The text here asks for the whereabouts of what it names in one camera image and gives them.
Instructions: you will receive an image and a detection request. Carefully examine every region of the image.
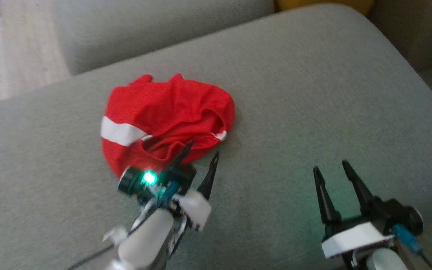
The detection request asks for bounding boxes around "red garment with white band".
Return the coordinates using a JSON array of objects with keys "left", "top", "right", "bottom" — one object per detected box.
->
[{"left": 100, "top": 73, "right": 236, "bottom": 179}]

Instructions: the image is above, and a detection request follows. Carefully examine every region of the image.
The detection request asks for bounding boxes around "grey sofa ottoman cushion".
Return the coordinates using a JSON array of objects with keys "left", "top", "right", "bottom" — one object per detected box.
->
[{"left": 53, "top": 0, "right": 275, "bottom": 75}]

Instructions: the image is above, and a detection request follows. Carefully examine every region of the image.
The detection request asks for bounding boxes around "yellow cushion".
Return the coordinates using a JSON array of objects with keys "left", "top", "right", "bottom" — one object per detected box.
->
[{"left": 274, "top": 0, "right": 375, "bottom": 17}]

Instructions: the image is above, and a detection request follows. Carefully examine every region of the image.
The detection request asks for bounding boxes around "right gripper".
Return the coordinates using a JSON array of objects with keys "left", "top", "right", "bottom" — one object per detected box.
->
[{"left": 313, "top": 160, "right": 411, "bottom": 259}]

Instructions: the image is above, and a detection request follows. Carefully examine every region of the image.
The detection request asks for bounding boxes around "grey sofa seat cushion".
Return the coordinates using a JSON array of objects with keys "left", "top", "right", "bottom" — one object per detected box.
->
[{"left": 0, "top": 3, "right": 432, "bottom": 270}]

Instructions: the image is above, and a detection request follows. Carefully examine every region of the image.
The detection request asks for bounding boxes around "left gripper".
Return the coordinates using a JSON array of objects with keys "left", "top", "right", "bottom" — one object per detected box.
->
[{"left": 160, "top": 141, "right": 220, "bottom": 231}]

